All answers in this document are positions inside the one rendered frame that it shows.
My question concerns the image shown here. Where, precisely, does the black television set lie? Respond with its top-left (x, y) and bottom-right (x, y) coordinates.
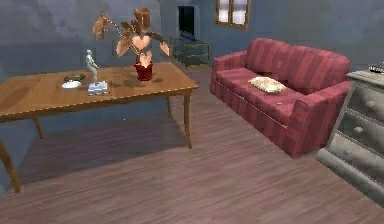
top-left (177, 4), bottom-right (201, 42)

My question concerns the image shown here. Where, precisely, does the wooden framed window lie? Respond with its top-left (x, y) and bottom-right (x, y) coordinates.
top-left (214, 0), bottom-right (252, 31)

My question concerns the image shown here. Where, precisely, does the house plant in red pot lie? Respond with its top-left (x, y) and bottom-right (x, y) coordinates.
top-left (92, 7), bottom-right (171, 82)

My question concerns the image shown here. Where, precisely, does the white figurine statue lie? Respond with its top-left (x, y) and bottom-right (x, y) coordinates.
top-left (85, 49), bottom-right (110, 97)

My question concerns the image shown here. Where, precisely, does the brown wooden table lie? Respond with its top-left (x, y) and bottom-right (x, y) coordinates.
top-left (0, 61), bottom-right (200, 194)

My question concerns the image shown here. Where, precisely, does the green television stand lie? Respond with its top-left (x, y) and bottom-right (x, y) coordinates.
top-left (169, 36), bottom-right (211, 70)

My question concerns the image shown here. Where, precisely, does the red striped sofa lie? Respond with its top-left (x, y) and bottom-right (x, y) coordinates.
top-left (209, 37), bottom-right (353, 159)

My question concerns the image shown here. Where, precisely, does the cream cushion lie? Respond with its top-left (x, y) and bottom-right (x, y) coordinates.
top-left (247, 76), bottom-right (287, 94)

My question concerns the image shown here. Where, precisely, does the white plate with green food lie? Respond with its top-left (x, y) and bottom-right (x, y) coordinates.
top-left (61, 73), bottom-right (87, 90)

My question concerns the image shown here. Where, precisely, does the grey chest of drawers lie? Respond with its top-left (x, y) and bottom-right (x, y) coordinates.
top-left (315, 69), bottom-right (384, 208)

